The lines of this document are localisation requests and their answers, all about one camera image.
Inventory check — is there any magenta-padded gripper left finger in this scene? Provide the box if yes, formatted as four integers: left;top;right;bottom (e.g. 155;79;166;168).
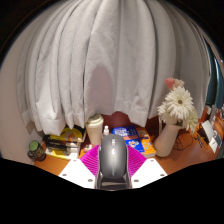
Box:
58;143;102;190

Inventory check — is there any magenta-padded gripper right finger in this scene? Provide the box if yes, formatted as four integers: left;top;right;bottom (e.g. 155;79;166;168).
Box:
126;144;168;190

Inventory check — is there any dark grey computer mouse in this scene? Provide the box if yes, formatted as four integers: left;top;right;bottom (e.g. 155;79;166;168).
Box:
97;133;130;188

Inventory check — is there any white and yellow book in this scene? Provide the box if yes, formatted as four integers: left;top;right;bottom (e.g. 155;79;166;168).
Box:
44;146;81;160

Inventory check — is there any white ceramic vase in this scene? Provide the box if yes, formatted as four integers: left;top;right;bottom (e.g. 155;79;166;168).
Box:
153;118;184;158

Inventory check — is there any yellow and black book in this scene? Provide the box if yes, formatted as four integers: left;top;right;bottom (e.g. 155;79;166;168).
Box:
49;125;86;143

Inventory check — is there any blue book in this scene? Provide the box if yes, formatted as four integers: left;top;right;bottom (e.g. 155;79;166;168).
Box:
111;125;146;154

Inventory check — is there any cream tumbler with lid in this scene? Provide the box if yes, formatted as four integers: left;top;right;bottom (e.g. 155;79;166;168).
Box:
84;113;105;147

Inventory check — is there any dark mug with green inside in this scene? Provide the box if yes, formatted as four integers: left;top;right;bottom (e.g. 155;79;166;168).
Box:
27;139;47;163

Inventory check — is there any white device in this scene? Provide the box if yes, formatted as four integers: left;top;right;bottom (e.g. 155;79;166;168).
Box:
208;134;223;154
199;119;217;143

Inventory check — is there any white pleated curtain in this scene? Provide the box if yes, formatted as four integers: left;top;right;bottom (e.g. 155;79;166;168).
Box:
16;0;213;137

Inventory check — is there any thin black cable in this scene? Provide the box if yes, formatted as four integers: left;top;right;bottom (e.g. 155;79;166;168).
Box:
174;133;195;152

